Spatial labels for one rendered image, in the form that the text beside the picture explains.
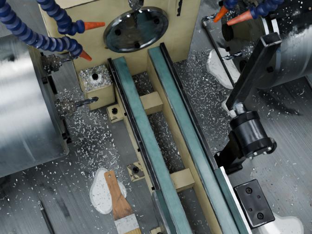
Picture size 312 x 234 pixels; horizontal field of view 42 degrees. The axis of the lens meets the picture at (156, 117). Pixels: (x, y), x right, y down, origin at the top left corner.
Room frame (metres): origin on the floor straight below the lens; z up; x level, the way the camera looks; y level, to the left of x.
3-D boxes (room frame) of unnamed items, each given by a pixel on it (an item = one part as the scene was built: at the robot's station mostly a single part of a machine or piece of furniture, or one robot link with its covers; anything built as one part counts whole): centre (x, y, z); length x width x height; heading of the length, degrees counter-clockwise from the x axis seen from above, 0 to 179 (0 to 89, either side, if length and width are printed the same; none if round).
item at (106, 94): (0.41, 0.15, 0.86); 0.07 x 0.06 x 0.12; 117
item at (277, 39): (0.35, -0.16, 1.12); 0.04 x 0.03 x 0.26; 27
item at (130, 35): (0.48, 0.06, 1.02); 0.15 x 0.02 x 0.15; 117
